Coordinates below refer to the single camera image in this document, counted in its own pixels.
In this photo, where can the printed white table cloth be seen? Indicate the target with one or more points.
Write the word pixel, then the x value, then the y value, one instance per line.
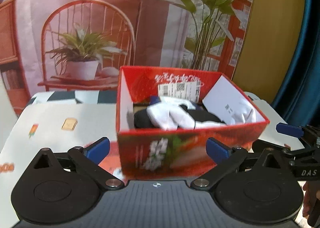
pixel 50 138

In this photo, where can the white sock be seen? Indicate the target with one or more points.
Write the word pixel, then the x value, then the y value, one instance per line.
pixel 246 113
pixel 162 115
pixel 210 125

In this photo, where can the checkered cloth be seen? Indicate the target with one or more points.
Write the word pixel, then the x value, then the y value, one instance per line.
pixel 62 96

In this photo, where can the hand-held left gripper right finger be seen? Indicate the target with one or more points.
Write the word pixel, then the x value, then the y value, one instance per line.
pixel 217 150

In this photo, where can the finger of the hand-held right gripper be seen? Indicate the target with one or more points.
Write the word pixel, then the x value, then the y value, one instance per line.
pixel 290 130
pixel 262 144

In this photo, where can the person's right hand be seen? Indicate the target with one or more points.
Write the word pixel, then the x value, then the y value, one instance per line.
pixel 308 198

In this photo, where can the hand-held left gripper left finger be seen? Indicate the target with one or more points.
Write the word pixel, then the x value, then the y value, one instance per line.
pixel 98 149

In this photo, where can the red cardboard box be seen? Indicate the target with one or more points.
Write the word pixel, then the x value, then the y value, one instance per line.
pixel 140 153

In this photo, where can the black sock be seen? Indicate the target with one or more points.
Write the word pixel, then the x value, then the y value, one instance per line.
pixel 143 119
pixel 202 116

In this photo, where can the blue curtain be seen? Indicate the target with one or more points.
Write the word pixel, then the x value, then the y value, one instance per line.
pixel 300 67

